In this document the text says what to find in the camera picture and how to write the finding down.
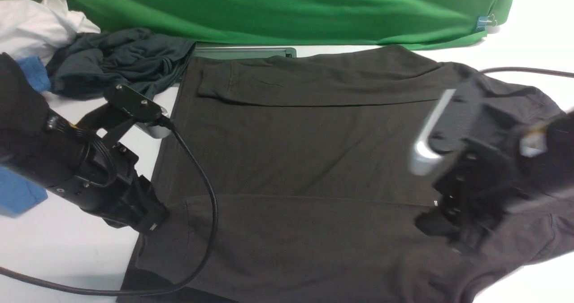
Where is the white crumpled garment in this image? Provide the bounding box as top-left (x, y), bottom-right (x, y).
top-left (0, 0), bottom-right (100, 65)

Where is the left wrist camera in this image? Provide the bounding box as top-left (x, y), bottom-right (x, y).
top-left (103, 85), bottom-right (171, 139)

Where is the dark gray crumpled garment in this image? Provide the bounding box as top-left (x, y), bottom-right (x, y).
top-left (46, 28), bottom-right (196, 100)

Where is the black right camera cable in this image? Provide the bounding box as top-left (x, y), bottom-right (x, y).
top-left (480, 67), bottom-right (574, 78)

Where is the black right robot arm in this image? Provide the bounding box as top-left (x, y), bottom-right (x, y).
top-left (415, 112), bottom-right (573, 252)

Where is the green backdrop cloth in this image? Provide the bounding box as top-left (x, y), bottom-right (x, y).
top-left (68, 0), bottom-right (513, 50)

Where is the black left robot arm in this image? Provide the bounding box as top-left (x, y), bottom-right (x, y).
top-left (0, 53), bottom-right (168, 234)

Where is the metal table cable tray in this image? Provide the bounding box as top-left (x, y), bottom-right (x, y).
top-left (192, 47), bottom-right (297, 60)

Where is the black left camera cable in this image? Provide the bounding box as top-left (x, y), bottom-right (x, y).
top-left (0, 117), bottom-right (219, 297)

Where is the blue crumpled garment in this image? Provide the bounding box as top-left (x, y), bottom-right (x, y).
top-left (0, 56), bottom-right (51, 217)

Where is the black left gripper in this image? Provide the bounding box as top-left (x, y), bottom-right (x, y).
top-left (47, 104), bottom-right (170, 235)

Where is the gray long-sleeve top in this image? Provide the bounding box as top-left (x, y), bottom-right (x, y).
top-left (117, 46), bottom-right (573, 303)

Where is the black camera cable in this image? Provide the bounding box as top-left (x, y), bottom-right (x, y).
top-left (0, 117), bottom-right (219, 297)
top-left (480, 67), bottom-right (574, 78)

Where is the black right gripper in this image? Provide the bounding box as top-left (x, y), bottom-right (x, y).
top-left (415, 139), bottom-right (530, 254)

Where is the blue binder clip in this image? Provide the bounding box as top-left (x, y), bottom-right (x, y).
top-left (475, 14), bottom-right (498, 32)

